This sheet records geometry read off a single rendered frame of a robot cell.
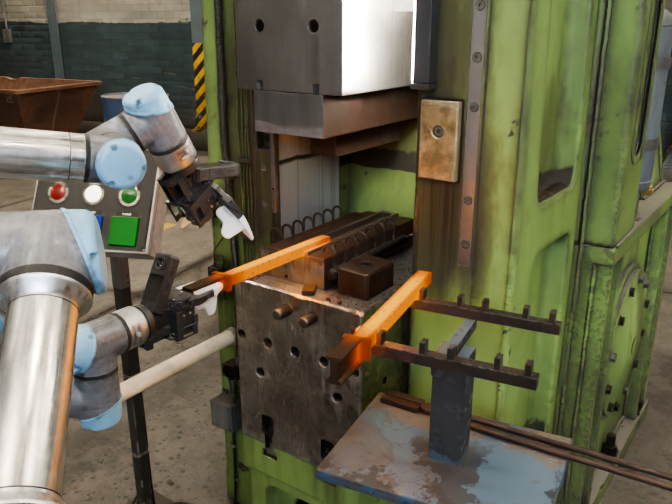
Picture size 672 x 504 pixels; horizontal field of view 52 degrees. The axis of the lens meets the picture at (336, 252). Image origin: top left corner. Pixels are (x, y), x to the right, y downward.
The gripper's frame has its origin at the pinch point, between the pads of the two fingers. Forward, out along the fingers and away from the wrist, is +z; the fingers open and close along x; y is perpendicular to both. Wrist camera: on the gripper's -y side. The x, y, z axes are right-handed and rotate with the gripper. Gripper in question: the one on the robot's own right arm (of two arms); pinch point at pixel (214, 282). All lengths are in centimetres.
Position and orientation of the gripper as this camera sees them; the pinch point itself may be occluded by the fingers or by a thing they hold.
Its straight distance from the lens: 144.2
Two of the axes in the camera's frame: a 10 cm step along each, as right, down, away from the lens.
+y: 0.0, 9.5, 3.1
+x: 8.1, 1.8, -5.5
